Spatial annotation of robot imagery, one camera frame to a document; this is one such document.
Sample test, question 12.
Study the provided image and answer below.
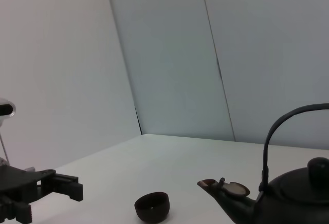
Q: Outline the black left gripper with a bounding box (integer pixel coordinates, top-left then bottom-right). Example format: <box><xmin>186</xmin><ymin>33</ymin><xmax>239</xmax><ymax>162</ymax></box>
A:
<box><xmin>0</xmin><ymin>164</ymin><xmax>84</xmax><ymax>223</ymax></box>

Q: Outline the small dark teacup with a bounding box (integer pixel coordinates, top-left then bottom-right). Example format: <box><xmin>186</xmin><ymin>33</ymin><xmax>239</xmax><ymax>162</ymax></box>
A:
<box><xmin>134</xmin><ymin>192</ymin><xmax>170</xmax><ymax>222</ymax></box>

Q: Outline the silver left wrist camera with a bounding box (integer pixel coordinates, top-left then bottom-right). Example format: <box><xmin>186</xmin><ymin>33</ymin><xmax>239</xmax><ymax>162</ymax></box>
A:
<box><xmin>0</xmin><ymin>97</ymin><xmax>17</xmax><ymax>127</ymax></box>

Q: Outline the thin grey left gripper cable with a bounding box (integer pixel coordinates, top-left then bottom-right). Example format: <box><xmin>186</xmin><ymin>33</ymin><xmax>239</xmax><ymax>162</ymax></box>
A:
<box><xmin>0</xmin><ymin>131</ymin><xmax>10</xmax><ymax>164</ymax></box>

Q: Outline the black cast iron teapot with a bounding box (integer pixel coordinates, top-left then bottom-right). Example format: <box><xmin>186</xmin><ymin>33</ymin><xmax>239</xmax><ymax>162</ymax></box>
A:
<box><xmin>197</xmin><ymin>103</ymin><xmax>329</xmax><ymax>224</ymax></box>

